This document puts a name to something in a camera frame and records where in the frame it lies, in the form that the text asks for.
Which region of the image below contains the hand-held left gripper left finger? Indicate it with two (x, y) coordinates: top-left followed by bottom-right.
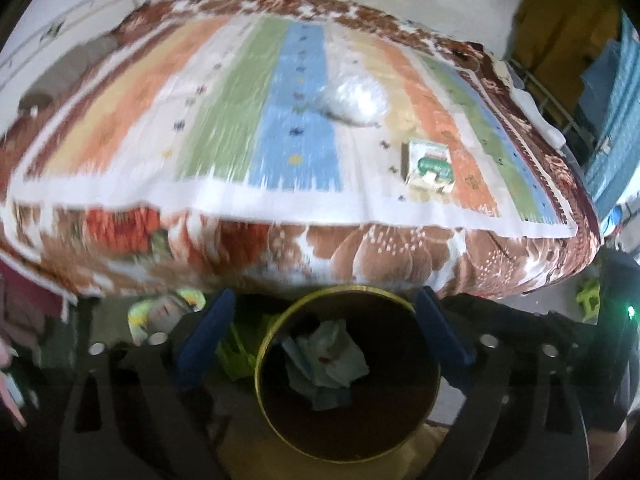
(57, 287), (238, 480)

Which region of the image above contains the teal hanging cloth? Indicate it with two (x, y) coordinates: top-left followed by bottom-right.
(580, 15), (640, 221)

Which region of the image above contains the white printed paper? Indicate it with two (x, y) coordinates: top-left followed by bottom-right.
(305, 321), (370, 390)

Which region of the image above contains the white teal packet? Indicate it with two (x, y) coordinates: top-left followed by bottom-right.
(311, 385), (353, 412)

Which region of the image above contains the green white carton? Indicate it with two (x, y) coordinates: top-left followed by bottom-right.
(401, 139), (456, 193)

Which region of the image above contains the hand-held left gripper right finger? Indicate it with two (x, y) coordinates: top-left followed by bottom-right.
(414, 286), (591, 480)

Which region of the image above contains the lime green cloth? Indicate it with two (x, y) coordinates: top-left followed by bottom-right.
(220, 310), (281, 382)

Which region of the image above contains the round dark bin yellow rim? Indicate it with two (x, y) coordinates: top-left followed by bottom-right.
(252, 284), (443, 480)

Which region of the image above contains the yellow green printed bag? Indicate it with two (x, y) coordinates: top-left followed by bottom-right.
(127, 287), (206, 342)

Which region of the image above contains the brown floral blanket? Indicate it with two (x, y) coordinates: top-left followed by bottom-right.
(0, 0), (601, 301)

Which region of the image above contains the white cloth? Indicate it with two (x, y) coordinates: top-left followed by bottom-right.
(495, 60), (566, 147)

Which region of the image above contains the clear plastic bag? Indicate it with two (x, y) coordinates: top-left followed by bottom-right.
(317, 77), (391, 128)

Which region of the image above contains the lime green plastic stool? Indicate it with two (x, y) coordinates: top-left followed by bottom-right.
(575, 280), (602, 322)

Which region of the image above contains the yellow garment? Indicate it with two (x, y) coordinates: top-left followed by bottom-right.
(515, 0), (621, 81)

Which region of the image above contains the pile of maroon clothes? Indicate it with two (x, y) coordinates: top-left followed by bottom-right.
(0, 255), (68, 326)

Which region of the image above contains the striped colourful blanket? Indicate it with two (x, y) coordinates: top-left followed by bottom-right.
(10, 10), (578, 238)

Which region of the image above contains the blue plastic container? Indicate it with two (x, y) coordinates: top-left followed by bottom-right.
(600, 205), (627, 237)

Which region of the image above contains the pink and blue cloth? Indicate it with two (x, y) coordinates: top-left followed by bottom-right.
(0, 342), (27, 430)

